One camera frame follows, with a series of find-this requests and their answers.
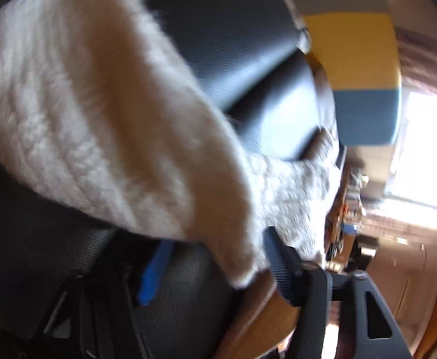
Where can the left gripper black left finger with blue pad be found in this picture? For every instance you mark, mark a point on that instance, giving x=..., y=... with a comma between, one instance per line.
x=154, y=269

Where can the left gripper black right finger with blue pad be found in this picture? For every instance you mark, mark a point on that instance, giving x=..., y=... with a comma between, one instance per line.
x=367, y=327

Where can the white knitted sweater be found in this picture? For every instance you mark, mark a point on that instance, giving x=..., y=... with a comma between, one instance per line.
x=100, y=112

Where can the cluttered wooden table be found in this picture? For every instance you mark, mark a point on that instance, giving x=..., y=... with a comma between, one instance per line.
x=347, y=248

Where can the black leather ottoman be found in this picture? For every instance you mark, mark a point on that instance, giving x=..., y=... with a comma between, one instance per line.
x=68, y=282

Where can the yellow teal grey headboard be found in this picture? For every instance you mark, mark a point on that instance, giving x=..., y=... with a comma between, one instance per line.
x=359, y=53

